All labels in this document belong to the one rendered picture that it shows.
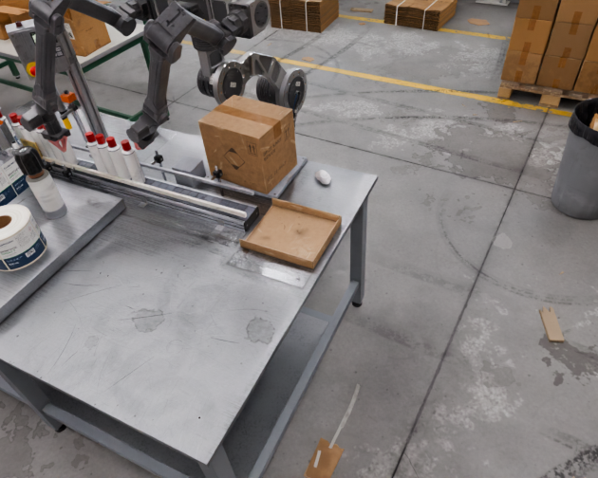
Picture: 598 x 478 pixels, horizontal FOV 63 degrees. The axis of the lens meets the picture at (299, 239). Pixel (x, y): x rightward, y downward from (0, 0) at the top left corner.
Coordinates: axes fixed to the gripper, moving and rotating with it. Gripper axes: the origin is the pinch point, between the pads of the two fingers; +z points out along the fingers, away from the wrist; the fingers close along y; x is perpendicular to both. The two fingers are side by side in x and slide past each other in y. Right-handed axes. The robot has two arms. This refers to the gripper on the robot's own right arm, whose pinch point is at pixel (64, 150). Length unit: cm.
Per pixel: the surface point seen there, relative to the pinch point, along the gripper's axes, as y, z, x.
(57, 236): 22.5, 13.6, -32.6
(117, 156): 25.0, 0.7, 4.8
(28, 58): -6.5, -35.7, 7.3
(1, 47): -191, 23, 109
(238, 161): 72, 4, 23
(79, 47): -116, 17, 117
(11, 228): 21.7, -0.9, -44.7
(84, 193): 12.8, 13.6, -8.6
